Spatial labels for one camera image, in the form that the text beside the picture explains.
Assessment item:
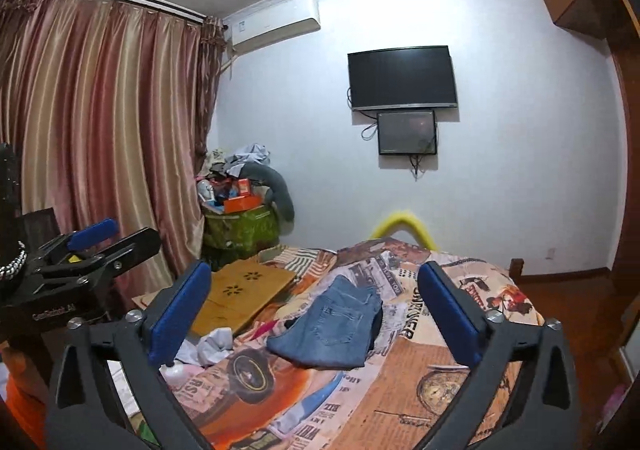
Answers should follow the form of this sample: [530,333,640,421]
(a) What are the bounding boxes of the blue denim jeans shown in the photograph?
[266,276,382,370]

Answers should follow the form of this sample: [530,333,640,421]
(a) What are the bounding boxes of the left hand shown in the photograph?
[1,344,49,439]

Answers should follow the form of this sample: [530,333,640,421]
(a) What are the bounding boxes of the white crumpled cloth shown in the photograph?
[175,328,233,368]

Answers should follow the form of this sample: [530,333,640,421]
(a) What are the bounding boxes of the printed patchwork bed cover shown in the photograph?
[170,238,542,449]

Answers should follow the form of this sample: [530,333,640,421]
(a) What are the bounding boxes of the wooden lap desk board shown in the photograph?
[130,257,298,339]

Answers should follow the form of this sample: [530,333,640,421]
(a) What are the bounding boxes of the green patterned storage box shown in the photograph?
[203,205,280,253]

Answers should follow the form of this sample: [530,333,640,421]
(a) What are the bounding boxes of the pile of clutter on box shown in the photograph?
[195,142,270,213]

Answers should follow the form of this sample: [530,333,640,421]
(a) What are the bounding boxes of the striped pink gold curtain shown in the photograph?
[1,0,226,300]

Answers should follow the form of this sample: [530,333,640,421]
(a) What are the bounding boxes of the orange box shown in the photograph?
[224,194,262,214]

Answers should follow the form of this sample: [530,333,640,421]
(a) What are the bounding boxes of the black folded garment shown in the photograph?
[283,309,383,352]

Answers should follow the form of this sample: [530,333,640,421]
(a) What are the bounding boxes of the grey neck pillow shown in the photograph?
[240,162,295,222]

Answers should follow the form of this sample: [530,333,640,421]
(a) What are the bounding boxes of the yellow curved pillow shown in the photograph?
[370,210,439,252]

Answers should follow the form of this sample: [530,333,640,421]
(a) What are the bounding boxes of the wooden wardrobe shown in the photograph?
[541,0,639,292]

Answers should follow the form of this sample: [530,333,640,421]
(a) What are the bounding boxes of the small black wall monitor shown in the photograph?
[378,110,437,156]

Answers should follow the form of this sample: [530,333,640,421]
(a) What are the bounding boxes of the white wall air conditioner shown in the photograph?
[227,0,321,57]

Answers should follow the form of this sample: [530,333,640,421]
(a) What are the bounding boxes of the black wall television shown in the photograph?
[347,46,458,111]

